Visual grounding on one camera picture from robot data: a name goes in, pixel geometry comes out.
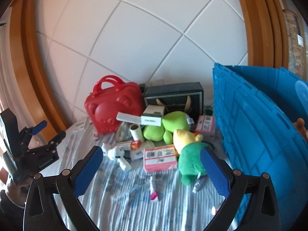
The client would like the yellow-headed green plush toy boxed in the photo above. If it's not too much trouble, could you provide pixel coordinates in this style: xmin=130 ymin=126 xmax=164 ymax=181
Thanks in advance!
xmin=173 ymin=129 xmax=212 ymax=185

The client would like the small white green box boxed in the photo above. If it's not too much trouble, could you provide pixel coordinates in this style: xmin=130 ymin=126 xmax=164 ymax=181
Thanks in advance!
xmin=142 ymin=105 xmax=165 ymax=118

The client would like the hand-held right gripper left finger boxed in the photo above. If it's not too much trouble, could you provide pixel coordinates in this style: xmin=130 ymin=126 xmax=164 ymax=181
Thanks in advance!
xmin=23 ymin=146 xmax=104 ymax=231

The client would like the white plastic packaging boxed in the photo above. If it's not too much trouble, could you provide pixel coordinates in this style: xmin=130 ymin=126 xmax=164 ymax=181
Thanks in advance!
xmin=73 ymin=117 xmax=90 ymax=133

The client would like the white cardboard tube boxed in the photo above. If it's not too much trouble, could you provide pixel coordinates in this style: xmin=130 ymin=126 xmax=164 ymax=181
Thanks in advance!
xmin=130 ymin=123 xmax=145 ymax=143

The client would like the pink labelled box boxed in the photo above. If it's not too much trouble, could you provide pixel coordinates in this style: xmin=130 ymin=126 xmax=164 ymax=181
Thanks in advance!
xmin=144 ymin=145 xmax=178 ymax=173

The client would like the small pink tube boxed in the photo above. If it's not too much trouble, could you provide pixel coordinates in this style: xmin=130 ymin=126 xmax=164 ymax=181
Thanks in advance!
xmin=149 ymin=176 xmax=160 ymax=201

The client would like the wooden frame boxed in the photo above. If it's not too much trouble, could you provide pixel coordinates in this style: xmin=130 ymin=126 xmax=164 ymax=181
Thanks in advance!
xmin=0 ymin=0 xmax=295 ymax=137

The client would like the clear plastic packet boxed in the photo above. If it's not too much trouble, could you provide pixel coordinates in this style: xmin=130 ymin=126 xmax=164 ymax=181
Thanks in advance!
xmin=116 ymin=122 xmax=133 ymax=143

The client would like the white dog figurine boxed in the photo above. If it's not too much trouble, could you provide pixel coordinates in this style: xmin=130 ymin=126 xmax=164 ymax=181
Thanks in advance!
xmin=102 ymin=143 xmax=132 ymax=172

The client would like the long white box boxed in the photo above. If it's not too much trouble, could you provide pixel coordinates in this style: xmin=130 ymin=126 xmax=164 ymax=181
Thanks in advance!
xmin=117 ymin=112 xmax=162 ymax=127

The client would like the red bear toy suitcase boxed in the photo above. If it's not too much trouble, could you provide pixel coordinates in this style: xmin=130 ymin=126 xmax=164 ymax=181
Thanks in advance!
xmin=84 ymin=75 xmax=145 ymax=134

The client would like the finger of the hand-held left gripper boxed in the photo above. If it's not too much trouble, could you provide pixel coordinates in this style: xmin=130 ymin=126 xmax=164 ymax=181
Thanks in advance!
xmin=20 ymin=120 xmax=48 ymax=147
xmin=29 ymin=131 xmax=66 ymax=153

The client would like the rolled patterned carpet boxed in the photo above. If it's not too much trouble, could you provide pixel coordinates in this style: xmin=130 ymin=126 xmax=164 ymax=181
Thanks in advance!
xmin=281 ymin=9 xmax=308 ymax=77

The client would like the blue plastic crate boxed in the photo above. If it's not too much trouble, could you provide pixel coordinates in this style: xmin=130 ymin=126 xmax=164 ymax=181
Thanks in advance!
xmin=212 ymin=63 xmax=308 ymax=229

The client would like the striped bed sheet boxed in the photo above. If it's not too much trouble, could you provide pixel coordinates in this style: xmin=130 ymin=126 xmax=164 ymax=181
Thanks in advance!
xmin=52 ymin=118 xmax=243 ymax=231

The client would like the person's left hand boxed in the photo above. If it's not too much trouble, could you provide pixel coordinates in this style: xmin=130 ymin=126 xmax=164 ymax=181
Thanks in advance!
xmin=5 ymin=173 xmax=28 ymax=206

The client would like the pink barcode box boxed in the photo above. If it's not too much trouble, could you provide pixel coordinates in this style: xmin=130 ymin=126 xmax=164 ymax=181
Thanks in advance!
xmin=194 ymin=115 xmax=216 ymax=140

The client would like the dark green gift box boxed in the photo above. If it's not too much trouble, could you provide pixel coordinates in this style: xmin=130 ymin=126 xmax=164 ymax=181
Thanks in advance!
xmin=144 ymin=82 xmax=204 ymax=126

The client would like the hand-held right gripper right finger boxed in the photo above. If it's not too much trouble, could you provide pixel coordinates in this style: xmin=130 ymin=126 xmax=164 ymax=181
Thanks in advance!
xmin=200 ymin=146 xmax=281 ymax=231

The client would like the lime green plush toy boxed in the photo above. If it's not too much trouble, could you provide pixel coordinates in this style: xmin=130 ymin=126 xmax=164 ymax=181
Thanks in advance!
xmin=143 ymin=111 xmax=194 ymax=143

